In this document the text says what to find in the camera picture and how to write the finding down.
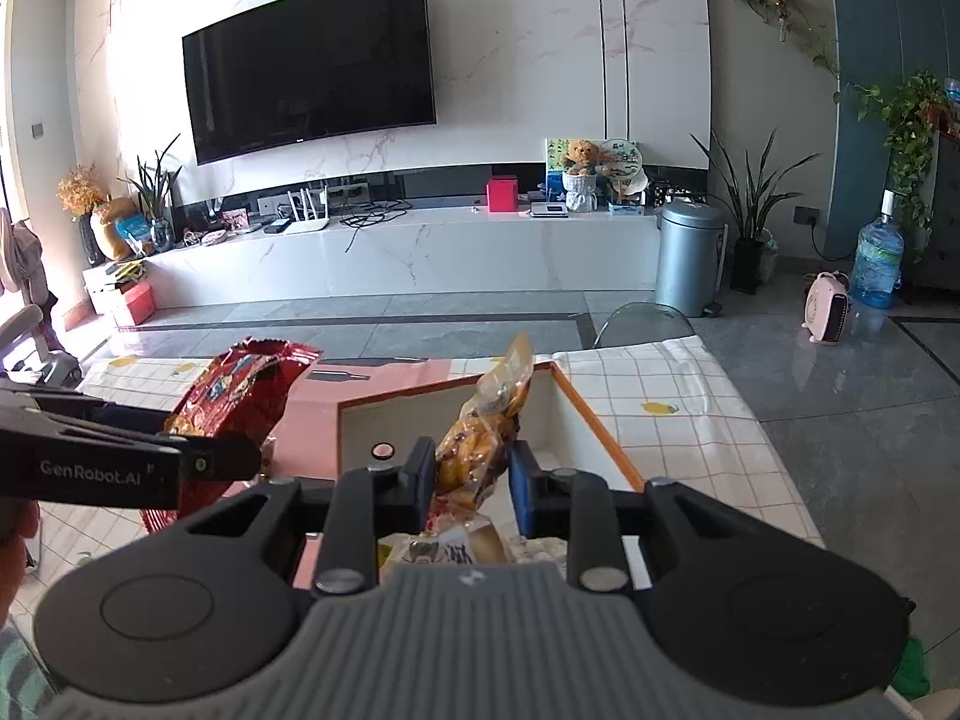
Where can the dried yellow flowers in vase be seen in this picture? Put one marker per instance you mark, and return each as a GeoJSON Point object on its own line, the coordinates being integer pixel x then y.
{"type": "Point", "coordinates": [81, 191]}

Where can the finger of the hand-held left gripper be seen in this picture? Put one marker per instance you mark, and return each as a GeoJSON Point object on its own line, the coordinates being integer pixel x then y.
{"type": "Point", "coordinates": [225, 457]}
{"type": "Point", "coordinates": [120, 418]}

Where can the clear packet of brown snacks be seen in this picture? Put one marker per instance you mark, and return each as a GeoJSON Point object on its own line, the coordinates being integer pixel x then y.
{"type": "Point", "coordinates": [469, 457]}

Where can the teal cloth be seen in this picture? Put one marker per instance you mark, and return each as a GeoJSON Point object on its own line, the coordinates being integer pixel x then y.
{"type": "Point", "coordinates": [19, 671]}

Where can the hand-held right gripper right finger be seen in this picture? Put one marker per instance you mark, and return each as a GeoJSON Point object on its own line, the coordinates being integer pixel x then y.
{"type": "Point", "coordinates": [525, 493]}

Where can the wall socket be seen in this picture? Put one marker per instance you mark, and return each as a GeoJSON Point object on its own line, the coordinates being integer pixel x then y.
{"type": "Point", "coordinates": [806, 216]}

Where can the round painted fan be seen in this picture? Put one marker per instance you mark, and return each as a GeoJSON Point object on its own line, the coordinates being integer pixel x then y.
{"type": "Point", "coordinates": [621, 161]}

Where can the long-leaf plant in black pot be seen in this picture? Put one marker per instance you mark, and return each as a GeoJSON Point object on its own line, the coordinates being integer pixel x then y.
{"type": "Point", "coordinates": [746, 240]}

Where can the white router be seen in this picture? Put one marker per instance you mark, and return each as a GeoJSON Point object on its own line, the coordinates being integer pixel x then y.
{"type": "Point", "coordinates": [307, 221]}

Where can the person's left hand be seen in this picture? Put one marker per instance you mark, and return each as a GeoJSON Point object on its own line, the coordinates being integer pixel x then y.
{"type": "Point", "coordinates": [15, 540]}

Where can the tissue box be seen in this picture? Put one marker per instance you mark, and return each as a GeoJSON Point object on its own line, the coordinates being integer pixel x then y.
{"type": "Point", "coordinates": [626, 208]}

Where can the white marble tv cabinet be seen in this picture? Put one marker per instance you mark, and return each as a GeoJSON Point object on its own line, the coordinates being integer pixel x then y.
{"type": "Point", "coordinates": [450, 255]}

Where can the green pothos plant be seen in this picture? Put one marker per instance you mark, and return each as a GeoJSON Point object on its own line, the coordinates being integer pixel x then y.
{"type": "Point", "coordinates": [907, 120]}

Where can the grey side cabinet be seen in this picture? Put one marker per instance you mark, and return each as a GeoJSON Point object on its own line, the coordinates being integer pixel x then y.
{"type": "Point", "coordinates": [941, 225]}

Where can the red snack packet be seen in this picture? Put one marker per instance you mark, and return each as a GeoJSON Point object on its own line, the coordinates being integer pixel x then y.
{"type": "Point", "coordinates": [232, 390]}

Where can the white cardboard box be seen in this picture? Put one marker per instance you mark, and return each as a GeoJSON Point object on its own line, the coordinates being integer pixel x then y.
{"type": "Point", "coordinates": [97, 289]}

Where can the orange box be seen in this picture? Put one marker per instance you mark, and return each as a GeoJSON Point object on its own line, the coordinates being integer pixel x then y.
{"type": "Point", "coordinates": [360, 427]}

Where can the red cardboard box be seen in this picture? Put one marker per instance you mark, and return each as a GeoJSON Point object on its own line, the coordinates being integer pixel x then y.
{"type": "Point", "coordinates": [135, 306]}

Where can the transparent chair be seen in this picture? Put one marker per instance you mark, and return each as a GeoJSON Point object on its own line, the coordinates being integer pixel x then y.
{"type": "Point", "coordinates": [645, 322]}

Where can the grey metal trash can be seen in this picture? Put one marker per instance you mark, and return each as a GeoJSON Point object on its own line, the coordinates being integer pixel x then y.
{"type": "Point", "coordinates": [690, 262]}

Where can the blue packet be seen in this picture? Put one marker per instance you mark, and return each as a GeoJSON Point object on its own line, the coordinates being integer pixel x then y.
{"type": "Point", "coordinates": [136, 232]}

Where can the white digital scale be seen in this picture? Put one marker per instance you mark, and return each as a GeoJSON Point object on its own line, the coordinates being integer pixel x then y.
{"type": "Point", "coordinates": [549, 209]}

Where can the large blue water bottle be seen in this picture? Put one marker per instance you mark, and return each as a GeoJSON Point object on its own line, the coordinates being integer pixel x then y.
{"type": "Point", "coordinates": [877, 259]}

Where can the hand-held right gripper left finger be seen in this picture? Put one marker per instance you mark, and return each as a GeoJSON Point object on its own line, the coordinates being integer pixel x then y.
{"type": "Point", "coordinates": [421, 481]}

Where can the tan packet with white label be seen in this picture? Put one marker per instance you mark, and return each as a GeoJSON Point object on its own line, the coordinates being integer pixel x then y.
{"type": "Point", "coordinates": [457, 549]}

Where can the small green object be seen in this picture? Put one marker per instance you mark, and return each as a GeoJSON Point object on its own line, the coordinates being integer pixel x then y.
{"type": "Point", "coordinates": [911, 667]}

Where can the small photo frame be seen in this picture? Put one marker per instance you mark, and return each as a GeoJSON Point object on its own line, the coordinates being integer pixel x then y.
{"type": "Point", "coordinates": [237, 220]}

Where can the pink table mat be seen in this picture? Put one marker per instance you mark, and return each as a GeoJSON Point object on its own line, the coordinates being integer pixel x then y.
{"type": "Point", "coordinates": [315, 420]}

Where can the grey black chair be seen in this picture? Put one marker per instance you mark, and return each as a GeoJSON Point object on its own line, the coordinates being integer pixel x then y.
{"type": "Point", "coordinates": [37, 352]}

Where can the hanging vine plant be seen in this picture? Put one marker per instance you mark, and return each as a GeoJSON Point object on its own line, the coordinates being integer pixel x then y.
{"type": "Point", "coordinates": [780, 0]}

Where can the hanging beige clothes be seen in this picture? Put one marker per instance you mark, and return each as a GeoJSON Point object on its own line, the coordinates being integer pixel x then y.
{"type": "Point", "coordinates": [19, 251]}

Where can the black flat television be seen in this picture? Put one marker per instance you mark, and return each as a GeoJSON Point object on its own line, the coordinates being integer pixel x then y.
{"type": "Point", "coordinates": [307, 67]}

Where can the green painted picture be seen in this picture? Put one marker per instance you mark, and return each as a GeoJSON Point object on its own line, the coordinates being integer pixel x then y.
{"type": "Point", "coordinates": [555, 157]}

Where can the red square box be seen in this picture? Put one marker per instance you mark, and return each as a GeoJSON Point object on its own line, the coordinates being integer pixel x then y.
{"type": "Point", "coordinates": [502, 195]}

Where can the pink fan heater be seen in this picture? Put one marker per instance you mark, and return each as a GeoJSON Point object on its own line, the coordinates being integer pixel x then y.
{"type": "Point", "coordinates": [825, 307]}

